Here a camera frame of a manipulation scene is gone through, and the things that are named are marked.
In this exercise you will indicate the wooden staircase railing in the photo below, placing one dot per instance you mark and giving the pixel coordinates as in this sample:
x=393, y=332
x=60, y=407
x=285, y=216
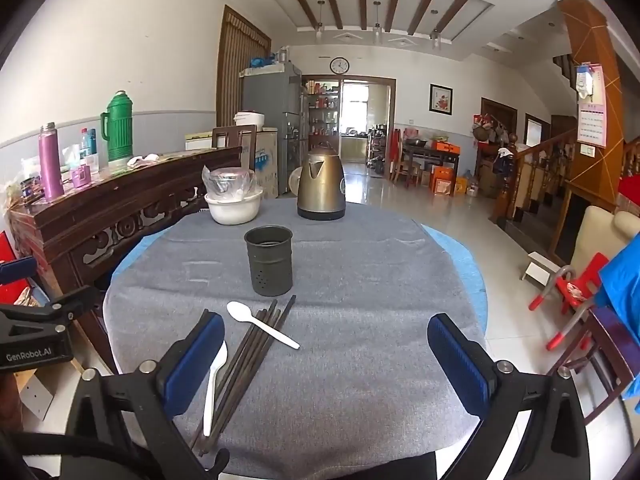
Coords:
x=540, y=160

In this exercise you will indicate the orange box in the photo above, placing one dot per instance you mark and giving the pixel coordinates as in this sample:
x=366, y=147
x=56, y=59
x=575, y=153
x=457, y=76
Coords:
x=445, y=147

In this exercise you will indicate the white step stool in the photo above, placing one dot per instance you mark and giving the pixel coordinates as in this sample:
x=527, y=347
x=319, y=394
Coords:
x=540, y=265

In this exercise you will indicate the framed wall picture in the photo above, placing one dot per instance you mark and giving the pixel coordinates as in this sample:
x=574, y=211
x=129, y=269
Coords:
x=441, y=98

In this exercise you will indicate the red child chair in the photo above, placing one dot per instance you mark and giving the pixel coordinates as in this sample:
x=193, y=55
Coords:
x=575, y=290

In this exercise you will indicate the brown wooden chair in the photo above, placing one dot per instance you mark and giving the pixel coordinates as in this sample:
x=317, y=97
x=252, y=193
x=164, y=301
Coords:
x=610, y=350

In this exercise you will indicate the white chest freezer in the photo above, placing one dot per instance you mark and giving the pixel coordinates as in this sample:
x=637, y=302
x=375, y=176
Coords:
x=265, y=160

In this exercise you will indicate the grey tablecloth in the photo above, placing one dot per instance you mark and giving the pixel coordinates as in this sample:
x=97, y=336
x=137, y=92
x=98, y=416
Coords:
x=360, y=310

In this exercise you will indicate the red panel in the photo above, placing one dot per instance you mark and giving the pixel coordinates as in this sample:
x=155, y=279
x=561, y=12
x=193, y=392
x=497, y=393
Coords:
x=12, y=245

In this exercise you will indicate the white cloth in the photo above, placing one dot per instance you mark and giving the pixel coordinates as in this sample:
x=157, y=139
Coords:
x=142, y=160

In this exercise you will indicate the blue table cover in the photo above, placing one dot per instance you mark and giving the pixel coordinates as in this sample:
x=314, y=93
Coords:
x=472, y=270

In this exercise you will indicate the dark wooden side table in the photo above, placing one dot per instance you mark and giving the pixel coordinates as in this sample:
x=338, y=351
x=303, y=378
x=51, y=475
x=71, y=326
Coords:
x=425, y=152

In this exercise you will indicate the small purple container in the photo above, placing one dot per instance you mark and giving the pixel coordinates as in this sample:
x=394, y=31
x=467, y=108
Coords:
x=81, y=176

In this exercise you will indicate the dark metal utensil holder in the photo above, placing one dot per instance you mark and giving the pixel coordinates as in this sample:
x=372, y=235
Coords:
x=269, y=265

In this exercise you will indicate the green thermos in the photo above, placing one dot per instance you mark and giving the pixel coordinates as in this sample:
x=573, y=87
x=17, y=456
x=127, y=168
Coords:
x=119, y=127

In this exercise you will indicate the round wall clock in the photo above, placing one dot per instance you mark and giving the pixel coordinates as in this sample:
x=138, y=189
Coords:
x=339, y=65

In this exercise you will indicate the cream chair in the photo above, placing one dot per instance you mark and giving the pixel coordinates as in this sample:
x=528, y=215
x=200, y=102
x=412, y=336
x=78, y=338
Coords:
x=600, y=235

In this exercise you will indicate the grey refrigerator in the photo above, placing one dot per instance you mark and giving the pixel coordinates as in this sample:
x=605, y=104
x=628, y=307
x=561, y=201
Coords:
x=272, y=110

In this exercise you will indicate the dark chopstick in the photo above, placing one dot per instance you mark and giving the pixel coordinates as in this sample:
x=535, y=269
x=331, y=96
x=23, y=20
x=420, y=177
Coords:
x=227, y=375
x=235, y=377
x=225, y=367
x=250, y=367
x=243, y=370

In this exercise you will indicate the white floor fan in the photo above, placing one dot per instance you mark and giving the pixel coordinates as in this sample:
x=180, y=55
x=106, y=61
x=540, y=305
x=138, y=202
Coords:
x=295, y=180

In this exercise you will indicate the plastic bottle blue label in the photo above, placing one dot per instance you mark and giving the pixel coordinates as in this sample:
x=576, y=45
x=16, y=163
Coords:
x=88, y=142

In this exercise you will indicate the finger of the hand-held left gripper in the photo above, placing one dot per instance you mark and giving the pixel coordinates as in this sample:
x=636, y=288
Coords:
x=72, y=300
x=15, y=269

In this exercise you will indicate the carved wooden sideboard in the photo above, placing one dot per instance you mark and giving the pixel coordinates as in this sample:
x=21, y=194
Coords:
x=125, y=200

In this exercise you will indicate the brown striped curtain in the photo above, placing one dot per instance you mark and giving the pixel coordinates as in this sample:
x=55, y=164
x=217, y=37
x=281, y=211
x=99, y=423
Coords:
x=240, y=65

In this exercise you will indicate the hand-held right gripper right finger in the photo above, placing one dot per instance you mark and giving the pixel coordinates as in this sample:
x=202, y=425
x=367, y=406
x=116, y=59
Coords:
x=462, y=367

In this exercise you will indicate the wall calendar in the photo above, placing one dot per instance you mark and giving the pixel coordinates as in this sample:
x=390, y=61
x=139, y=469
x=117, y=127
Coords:
x=592, y=125

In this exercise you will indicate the white plastic spoon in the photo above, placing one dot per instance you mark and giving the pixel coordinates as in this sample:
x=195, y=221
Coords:
x=260, y=327
x=214, y=390

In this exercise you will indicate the purple flask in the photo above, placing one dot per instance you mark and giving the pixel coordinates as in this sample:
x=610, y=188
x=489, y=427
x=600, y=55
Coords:
x=51, y=165

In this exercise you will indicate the blue cloth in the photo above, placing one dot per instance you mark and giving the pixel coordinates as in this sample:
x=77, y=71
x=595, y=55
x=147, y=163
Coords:
x=622, y=280

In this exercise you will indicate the white bowl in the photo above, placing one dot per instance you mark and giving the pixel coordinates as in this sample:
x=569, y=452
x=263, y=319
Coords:
x=232, y=207

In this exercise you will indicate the dark wooden chair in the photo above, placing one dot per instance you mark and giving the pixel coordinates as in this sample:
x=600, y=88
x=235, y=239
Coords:
x=232, y=137

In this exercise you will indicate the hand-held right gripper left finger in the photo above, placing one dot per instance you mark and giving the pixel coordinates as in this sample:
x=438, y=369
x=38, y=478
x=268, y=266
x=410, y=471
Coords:
x=192, y=365

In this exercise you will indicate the bronze electric kettle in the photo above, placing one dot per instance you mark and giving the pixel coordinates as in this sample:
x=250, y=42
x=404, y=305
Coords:
x=320, y=185

